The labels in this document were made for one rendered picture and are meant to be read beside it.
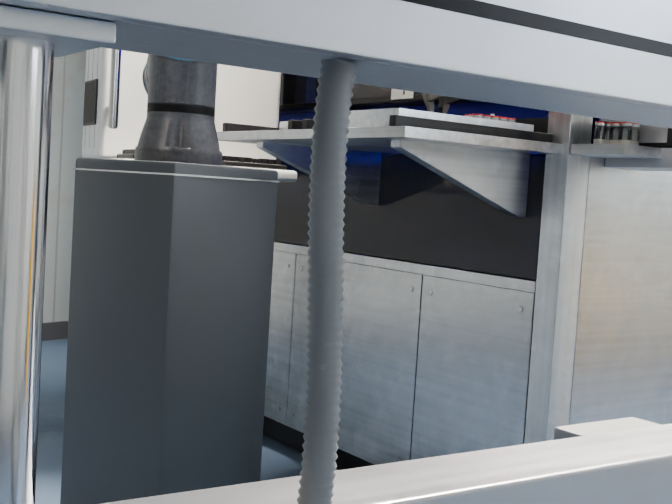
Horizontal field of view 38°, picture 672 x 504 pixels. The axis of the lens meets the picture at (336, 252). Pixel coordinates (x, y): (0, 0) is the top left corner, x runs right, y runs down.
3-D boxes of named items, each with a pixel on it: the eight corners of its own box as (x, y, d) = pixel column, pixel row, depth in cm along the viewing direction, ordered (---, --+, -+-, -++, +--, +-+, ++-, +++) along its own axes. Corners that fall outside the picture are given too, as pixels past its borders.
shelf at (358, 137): (379, 155, 252) (379, 147, 252) (589, 156, 195) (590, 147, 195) (215, 140, 225) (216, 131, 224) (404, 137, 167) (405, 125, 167)
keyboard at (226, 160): (263, 169, 257) (264, 160, 257) (286, 170, 245) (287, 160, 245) (116, 158, 237) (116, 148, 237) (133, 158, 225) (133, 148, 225)
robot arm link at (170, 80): (148, 101, 160) (152, 18, 159) (143, 106, 173) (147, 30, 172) (220, 107, 163) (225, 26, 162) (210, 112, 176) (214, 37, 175)
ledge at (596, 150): (616, 159, 197) (617, 149, 196) (671, 159, 186) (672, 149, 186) (570, 154, 189) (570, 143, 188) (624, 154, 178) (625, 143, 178)
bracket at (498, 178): (515, 216, 200) (520, 153, 200) (525, 217, 198) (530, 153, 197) (386, 209, 181) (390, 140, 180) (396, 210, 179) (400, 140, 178)
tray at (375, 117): (447, 143, 213) (448, 127, 213) (532, 142, 192) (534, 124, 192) (318, 129, 194) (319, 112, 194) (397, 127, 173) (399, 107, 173)
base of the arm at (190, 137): (176, 162, 157) (179, 101, 157) (115, 159, 166) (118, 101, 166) (240, 167, 169) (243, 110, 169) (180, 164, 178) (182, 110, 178)
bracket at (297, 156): (371, 205, 241) (374, 153, 241) (378, 205, 239) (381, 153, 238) (253, 198, 222) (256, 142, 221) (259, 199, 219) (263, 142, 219)
